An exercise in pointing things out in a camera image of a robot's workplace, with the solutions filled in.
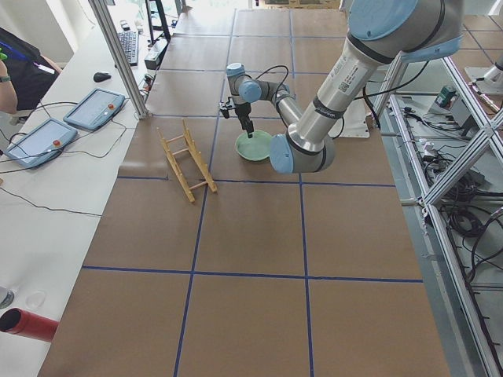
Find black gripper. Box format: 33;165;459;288
235;102;255;138

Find light green round plate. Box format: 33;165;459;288
235;130;272;162

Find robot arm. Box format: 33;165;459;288
219;0;464;174

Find wooden dish rack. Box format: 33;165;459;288
156;119;218;203

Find black box with label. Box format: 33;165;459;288
144;38;168;70

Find black keyboard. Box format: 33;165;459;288
117;30;138;66

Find far teach pendant tablet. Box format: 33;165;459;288
63;88;126;130

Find teach pendant tablet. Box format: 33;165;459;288
63;88;126;130
5;118;77;169

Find black computer mouse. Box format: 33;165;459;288
93;71;111;82

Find near teach pendant tablet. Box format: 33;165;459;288
5;118;77;169

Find person in black shirt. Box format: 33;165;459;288
1;28;62;115

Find red water bottle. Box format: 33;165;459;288
1;308;59;342

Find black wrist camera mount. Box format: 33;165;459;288
218;97;236;119

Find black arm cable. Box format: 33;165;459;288
255;64;292;93

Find aluminium frame post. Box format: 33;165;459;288
88;0;149;119

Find aluminium side frame rail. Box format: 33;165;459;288
376;49;502;376

